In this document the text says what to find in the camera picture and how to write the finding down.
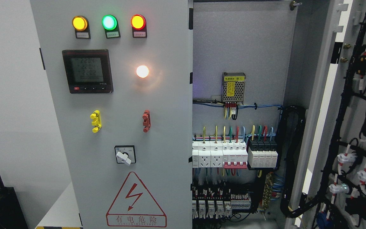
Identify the grey cabinet door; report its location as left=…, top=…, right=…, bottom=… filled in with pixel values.
left=303, top=0, right=366, bottom=229
left=30, top=0, right=192, bottom=229

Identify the red terminal connector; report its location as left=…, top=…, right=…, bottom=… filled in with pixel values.
left=142, top=110, right=151, bottom=132

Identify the metal mesh power supply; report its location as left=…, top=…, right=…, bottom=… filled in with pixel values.
left=221, top=72, right=246, bottom=103

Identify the white glowing indicator lamp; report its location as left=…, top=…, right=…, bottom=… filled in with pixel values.
left=136, top=65, right=149, bottom=78

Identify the yellow terminal connector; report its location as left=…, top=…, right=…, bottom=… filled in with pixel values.
left=90, top=110, right=102, bottom=133

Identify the black white surge protector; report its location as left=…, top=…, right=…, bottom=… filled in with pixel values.
left=247, top=139, right=278, bottom=170

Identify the grey electrical cabinet body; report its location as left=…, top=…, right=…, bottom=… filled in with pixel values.
left=189, top=0, right=348, bottom=229

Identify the relay terminal row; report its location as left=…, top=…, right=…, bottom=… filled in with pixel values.
left=191, top=183, right=252, bottom=220

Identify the red indicator lamp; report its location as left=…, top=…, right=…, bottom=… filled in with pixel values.
left=131, top=14, right=146, bottom=30

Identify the black digital power meter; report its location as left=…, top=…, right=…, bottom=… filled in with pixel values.
left=62, top=49, right=113, bottom=94

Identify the red electric hazard warning sign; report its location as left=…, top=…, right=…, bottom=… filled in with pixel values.
left=106, top=171, right=167, bottom=228

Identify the green indicator lamp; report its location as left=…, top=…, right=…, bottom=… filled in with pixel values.
left=102, top=15, right=118, bottom=31

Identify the yellow indicator lamp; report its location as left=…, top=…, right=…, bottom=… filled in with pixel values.
left=72, top=15, right=88, bottom=31

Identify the black box at left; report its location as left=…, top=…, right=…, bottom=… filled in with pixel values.
left=0, top=175, right=28, bottom=229

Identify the red handled circuit breaker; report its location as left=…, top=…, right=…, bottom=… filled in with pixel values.
left=222, top=141, right=248, bottom=169

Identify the white rotary selector switch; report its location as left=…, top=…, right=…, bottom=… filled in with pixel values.
left=114, top=145, right=136, bottom=166

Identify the black cable harness right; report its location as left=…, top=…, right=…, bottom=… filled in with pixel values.
left=277, top=105, right=307, bottom=218

